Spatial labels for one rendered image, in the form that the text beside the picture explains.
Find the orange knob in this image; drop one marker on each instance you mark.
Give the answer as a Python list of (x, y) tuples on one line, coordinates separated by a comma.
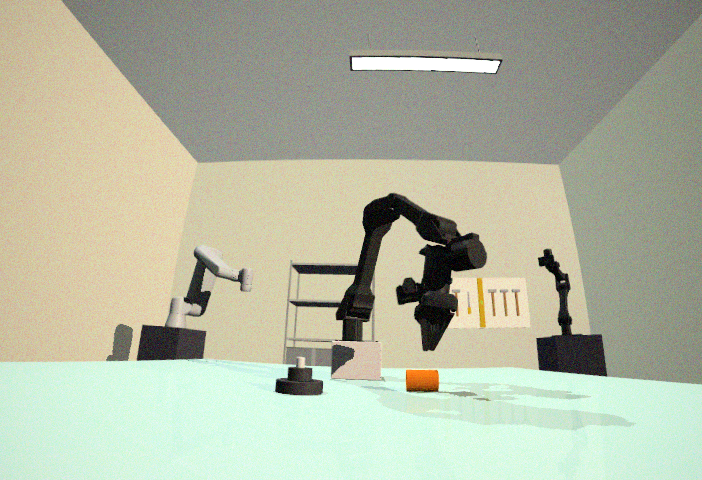
[(422, 380)]

